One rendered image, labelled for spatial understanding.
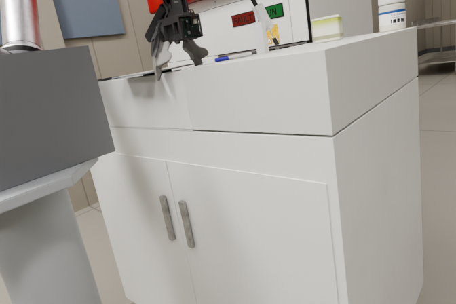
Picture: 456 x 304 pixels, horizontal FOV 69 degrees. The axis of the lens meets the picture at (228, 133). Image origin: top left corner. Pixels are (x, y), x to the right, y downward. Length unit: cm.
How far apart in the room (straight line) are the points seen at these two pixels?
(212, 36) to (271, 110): 95
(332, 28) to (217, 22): 67
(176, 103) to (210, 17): 79
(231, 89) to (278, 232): 32
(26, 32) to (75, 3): 194
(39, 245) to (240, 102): 48
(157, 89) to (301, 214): 46
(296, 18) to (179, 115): 66
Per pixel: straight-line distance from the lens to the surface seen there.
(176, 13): 81
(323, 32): 99
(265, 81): 63
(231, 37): 148
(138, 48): 313
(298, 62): 59
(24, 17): 103
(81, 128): 72
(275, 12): 134
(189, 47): 88
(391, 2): 110
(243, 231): 81
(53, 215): 76
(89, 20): 294
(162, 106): 86
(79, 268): 82
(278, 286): 84
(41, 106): 70
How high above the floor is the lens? 99
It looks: 14 degrees down
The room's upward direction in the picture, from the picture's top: 10 degrees counter-clockwise
